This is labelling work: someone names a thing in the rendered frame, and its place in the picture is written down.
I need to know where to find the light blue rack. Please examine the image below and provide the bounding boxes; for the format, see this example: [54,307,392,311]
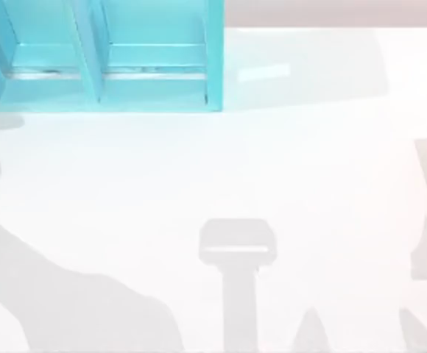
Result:
[0,0,225,113]

